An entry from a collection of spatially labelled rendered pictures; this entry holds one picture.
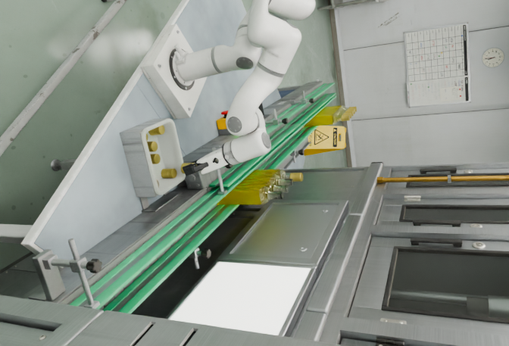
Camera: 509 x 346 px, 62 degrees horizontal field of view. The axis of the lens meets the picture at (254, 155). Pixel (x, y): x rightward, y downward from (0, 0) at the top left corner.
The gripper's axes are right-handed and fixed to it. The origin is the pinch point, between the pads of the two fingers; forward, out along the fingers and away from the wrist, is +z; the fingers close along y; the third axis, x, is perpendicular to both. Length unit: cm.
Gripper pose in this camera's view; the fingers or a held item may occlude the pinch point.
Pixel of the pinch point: (192, 167)
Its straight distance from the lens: 139.2
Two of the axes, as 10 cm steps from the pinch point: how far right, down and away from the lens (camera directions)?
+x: -3.9, -9.1, -1.3
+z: -8.3, 2.9, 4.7
